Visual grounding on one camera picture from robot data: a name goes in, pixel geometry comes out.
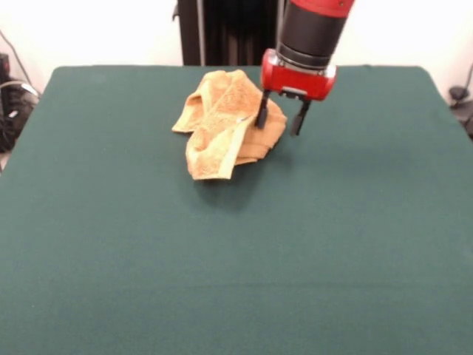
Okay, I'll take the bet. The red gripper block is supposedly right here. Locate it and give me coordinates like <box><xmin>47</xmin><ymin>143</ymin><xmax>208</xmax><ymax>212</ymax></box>
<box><xmin>255</xmin><ymin>48</ymin><xmax>338</xmax><ymax>137</ymax></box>

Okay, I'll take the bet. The tan terry towel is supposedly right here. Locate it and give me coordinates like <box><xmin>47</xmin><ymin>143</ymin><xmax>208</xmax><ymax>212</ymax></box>
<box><xmin>171</xmin><ymin>69</ymin><xmax>288</xmax><ymax>182</ymax></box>

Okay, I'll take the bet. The dark green tablecloth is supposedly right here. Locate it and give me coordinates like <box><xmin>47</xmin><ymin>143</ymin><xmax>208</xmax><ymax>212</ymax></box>
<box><xmin>0</xmin><ymin>64</ymin><xmax>473</xmax><ymax>355</ymax></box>

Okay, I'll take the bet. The black plug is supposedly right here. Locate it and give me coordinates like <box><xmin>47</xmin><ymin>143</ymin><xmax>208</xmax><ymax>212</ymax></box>
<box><xmin>449</xmin><ymin>86</ymin><xmax>469</xmax><ymax>110</ymax></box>

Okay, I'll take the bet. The black equipment pile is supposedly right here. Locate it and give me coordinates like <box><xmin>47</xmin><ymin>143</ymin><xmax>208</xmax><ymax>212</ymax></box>
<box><xmin>0</xmin><ymin>79</ymin><xmax>40</xmax><ymax>153</ymax></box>

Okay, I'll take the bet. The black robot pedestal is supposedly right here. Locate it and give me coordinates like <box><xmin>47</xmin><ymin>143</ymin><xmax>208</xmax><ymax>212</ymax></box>
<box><xmin>176</xmin><ymin>0</ymin><xmax>282</xmax><ymax>67</ymax></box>

